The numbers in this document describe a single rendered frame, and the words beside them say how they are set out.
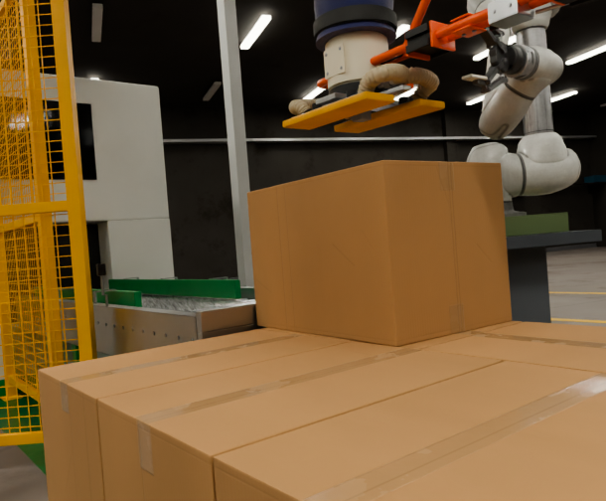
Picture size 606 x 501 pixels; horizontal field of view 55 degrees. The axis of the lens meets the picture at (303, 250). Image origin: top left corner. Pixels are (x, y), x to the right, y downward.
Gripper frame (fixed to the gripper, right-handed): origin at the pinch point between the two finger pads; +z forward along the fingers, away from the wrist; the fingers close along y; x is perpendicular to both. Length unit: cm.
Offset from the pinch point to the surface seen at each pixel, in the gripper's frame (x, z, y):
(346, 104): 15.4, 28.5, 12.4
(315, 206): 23, 34, 36
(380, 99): 8.5, 23.6, 12.4
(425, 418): -38, 69, 69
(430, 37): -3.4, 18.3, 0.6
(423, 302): -3, 27, 60
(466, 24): -12.3, 17.0, 0.6
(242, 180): 341, -147, -13
